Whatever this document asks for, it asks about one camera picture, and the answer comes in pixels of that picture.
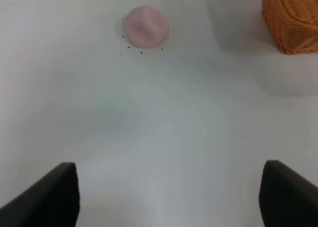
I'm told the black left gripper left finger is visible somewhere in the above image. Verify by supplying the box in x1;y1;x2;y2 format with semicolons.
0;162;80;227

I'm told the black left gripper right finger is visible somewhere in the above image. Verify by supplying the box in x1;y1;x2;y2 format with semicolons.
258;160;318;227

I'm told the pink peach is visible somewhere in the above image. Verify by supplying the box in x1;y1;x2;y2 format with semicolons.
124;5;170;48

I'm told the orange wicker basket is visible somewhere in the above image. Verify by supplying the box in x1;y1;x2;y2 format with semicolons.
261;0;318;55

